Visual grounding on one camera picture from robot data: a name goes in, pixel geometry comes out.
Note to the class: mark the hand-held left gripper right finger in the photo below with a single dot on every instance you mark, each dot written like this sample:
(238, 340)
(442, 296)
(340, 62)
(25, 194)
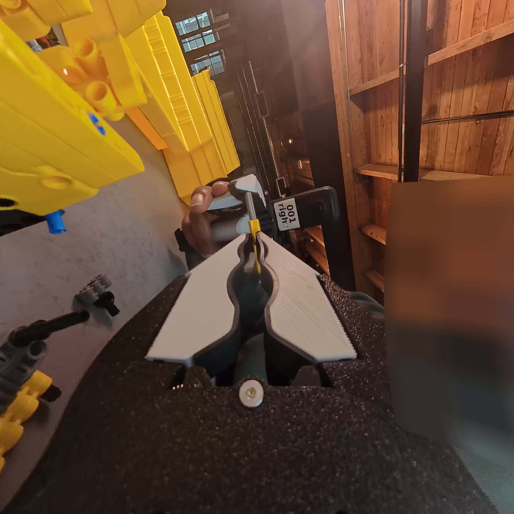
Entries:
(313, 321)

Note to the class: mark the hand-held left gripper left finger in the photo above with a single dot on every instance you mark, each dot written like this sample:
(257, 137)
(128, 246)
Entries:
(192, 321)

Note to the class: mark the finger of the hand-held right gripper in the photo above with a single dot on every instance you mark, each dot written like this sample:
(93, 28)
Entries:
(245, 225)
(251, 184)

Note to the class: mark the grey lego axle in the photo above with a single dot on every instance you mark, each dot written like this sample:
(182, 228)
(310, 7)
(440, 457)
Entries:
(249, 207)

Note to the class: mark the small yellow lego piece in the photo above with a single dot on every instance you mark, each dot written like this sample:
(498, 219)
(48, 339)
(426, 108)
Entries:
(256, 241)

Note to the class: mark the grey lego connector piece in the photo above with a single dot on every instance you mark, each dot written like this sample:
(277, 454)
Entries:
(94, 291)

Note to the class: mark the yellow lego vehicle model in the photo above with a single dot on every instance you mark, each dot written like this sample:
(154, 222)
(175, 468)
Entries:
(60, 120)

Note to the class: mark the person's right hand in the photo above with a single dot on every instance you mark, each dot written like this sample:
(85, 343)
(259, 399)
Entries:
(196, 229)

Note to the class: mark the yellow plastic storage bin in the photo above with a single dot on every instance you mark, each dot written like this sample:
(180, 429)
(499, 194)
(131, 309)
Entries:
(180, 120)
(225, 132)

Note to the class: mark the paned window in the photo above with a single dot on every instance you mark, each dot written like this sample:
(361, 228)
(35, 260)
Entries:
(200, 40)

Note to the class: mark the person's green hoodie torso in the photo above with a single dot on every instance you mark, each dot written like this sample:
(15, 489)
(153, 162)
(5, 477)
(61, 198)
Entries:
(494, 486)

